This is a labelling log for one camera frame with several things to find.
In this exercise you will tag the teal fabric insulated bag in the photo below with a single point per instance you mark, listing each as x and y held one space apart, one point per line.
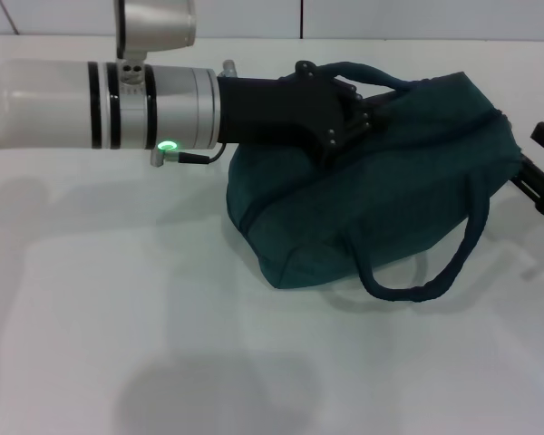
390 190

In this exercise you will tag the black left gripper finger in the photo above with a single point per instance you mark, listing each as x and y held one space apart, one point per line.
351 90
358 124

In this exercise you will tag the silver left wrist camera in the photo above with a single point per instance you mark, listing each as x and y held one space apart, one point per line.
154 27

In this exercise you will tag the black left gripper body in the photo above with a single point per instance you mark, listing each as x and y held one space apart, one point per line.
276 111

